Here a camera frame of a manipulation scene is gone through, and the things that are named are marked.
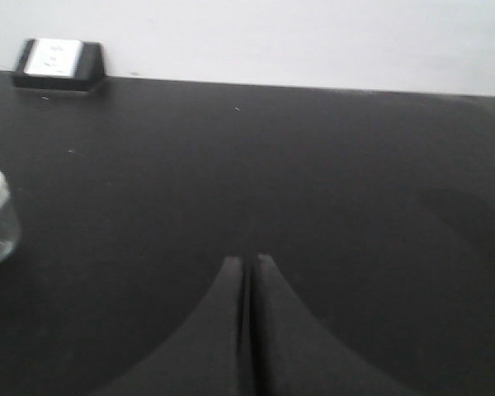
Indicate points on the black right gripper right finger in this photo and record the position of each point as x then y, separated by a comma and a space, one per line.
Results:
294, 354

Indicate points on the black wall power socket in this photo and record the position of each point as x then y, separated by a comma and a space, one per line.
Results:
59, 64

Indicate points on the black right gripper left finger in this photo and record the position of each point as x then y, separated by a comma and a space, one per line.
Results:
202, 356

